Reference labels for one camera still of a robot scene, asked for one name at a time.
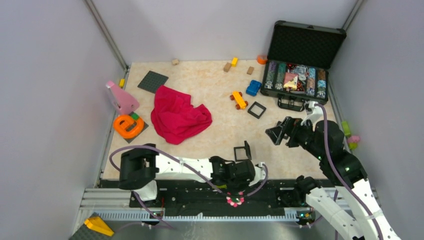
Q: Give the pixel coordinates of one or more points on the black square frame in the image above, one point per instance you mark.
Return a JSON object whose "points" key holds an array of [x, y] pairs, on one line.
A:
{"points": [[242, 153], [257, 110]]}

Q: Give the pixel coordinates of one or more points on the pink plastic piece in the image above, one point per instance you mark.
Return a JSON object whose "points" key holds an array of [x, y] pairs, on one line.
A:
{"points": [[123, 102]]}

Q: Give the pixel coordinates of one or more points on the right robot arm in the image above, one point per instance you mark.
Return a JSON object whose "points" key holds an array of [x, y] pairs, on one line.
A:
{"points": [[325, 141]]}

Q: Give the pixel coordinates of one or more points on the playing card box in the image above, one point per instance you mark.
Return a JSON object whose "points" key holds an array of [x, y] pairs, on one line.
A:
{"points": [[290, 81]]}

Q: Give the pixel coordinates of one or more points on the orange object behind case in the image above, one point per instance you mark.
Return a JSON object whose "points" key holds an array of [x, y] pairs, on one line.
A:
{"points": [[262, 59]]}

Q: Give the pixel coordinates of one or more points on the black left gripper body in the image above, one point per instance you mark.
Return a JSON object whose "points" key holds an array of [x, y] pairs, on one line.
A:
{"points": [[235, 186]]}

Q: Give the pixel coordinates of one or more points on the black poker chip case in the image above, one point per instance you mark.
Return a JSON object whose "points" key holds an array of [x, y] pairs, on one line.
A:
{"points": [[306, 50]]}

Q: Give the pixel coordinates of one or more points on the orange plastic toy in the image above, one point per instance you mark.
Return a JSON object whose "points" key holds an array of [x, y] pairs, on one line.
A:
{"points": [[128, 127]]}

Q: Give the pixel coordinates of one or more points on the magenta garment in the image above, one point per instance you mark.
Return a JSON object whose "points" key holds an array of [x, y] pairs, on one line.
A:
{"points": [[174, 117]]}

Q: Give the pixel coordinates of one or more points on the yellow wedge brick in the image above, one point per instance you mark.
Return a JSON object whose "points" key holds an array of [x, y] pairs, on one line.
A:
{"points": [[97, 224]]}

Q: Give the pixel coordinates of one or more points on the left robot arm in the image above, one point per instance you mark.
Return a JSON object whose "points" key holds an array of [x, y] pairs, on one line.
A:
{"points": [[140, 165]]}

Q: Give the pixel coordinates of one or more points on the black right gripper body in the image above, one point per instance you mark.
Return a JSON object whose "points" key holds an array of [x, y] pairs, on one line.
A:
{"points": [[301, 134]]}

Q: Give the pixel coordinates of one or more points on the dark grey building baseplate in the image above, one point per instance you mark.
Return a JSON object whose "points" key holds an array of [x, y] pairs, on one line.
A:
{"points": [[152, 81]]}

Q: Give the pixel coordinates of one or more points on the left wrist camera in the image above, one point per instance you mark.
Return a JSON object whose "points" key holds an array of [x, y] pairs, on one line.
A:
{"points": [[259, 173]]}

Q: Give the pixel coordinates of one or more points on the green pink toy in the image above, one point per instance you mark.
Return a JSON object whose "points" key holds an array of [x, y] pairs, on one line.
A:
{"points": [[352, 140]]}

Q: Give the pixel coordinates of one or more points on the small yellow block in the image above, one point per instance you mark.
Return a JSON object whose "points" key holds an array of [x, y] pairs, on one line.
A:
{"points": [[122, 83]]}

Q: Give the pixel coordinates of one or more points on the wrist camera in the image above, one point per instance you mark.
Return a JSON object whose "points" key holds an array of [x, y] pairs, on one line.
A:
{"points": [[259, 173], [313, 112]]}

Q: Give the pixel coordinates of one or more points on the blue toy car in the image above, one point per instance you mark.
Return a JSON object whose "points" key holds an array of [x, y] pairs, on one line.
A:
{"points": [[253, 88]]}

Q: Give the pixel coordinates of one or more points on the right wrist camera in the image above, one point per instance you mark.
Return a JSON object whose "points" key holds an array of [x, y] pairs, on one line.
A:
{"points": [[313, 112]]}

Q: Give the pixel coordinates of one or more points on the yellow toy car red wheels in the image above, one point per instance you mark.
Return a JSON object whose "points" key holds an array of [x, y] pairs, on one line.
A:
{"points": [[237, 97]]}

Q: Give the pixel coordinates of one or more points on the pink flower brooch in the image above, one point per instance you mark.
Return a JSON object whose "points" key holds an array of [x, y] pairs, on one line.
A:
{"points": [[235, 201]]}

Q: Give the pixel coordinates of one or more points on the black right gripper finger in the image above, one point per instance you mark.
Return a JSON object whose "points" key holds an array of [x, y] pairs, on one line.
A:
{"points": [[276, 134], [284, 127]]}

